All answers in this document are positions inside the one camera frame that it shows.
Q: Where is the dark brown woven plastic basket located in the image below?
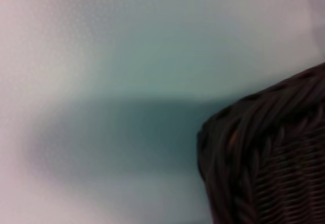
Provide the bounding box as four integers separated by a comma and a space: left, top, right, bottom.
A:
197, 62, 325, 224

